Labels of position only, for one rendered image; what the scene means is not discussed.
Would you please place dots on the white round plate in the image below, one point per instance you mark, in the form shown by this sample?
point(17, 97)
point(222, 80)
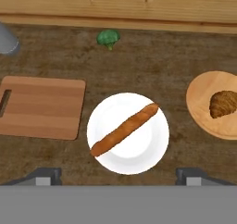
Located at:
point(135, 153)

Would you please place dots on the green broccoli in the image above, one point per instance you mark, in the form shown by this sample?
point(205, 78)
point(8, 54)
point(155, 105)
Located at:
point(108, 38)

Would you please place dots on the wooden cutting board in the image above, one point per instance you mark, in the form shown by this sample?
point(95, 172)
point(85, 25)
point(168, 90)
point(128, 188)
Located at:
point(43, 107)

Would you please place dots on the grey metal cylinder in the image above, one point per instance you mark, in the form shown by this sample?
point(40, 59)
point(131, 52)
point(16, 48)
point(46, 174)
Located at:
point(6, 41)

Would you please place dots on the brown baguette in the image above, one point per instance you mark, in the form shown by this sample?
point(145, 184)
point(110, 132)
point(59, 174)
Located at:
point(125, 129)

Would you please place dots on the brown croissant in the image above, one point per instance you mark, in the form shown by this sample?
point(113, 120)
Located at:
point(222, 103)

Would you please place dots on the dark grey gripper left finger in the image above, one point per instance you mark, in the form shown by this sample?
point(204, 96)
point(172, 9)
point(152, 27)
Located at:
point(46, 175)

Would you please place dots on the round wooden plate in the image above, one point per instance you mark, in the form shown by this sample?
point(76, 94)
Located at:
point(202, 101)

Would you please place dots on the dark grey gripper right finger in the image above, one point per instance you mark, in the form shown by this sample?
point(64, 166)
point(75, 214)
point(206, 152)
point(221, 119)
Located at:
point(191, 175)

